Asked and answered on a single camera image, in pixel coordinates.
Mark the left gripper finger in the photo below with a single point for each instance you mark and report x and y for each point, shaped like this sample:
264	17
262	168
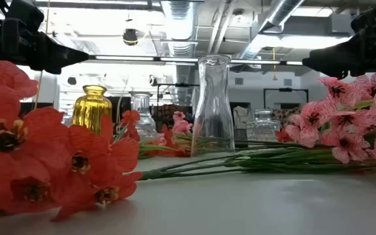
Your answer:
64	57

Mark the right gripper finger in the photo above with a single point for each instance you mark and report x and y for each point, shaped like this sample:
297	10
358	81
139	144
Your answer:
328	62

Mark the red flower bunch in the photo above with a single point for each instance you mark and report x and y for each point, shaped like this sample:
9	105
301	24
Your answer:
131	119
28	140
282	136
167	135

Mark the yellow ribbed glass vase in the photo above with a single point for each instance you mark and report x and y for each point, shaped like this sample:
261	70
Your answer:
90	107

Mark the clear cut-glass bulb vase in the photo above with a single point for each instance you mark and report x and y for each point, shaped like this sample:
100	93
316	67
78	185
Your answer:
145	114

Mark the tall clear glass vase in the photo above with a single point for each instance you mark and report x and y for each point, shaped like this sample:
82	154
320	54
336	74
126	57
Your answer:
212	98

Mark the black partition panel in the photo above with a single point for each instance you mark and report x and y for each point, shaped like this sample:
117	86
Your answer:
34	107

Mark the red-white patterned tapestry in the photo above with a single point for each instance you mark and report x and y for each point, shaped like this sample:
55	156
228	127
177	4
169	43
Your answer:
284	114

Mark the black hanging dome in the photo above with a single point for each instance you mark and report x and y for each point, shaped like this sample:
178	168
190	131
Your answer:
130	36

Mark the clear diamond-pattern glass jar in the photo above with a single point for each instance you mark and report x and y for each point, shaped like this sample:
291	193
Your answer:
263	129

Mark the white hanging cloth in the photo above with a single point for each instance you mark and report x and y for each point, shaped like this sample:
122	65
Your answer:
241	115

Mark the ceiling light strip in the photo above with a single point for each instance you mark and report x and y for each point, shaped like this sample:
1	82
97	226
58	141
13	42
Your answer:
175	59

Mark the dark patterned tapestry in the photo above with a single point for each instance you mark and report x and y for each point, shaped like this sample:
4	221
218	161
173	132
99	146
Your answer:
165	114

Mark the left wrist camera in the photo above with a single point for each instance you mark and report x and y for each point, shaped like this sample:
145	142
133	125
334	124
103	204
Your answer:
26	16

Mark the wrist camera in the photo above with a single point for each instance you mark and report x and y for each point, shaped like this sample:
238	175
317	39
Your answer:
375	18
26	16

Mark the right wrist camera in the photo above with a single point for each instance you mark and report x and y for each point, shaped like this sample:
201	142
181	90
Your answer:
375	18

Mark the black metal workstation frame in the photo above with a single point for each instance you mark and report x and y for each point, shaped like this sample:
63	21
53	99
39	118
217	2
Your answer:
286	89
178	85

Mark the wide silver ribbed duct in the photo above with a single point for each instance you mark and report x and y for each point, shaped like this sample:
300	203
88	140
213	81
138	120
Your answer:
179	19

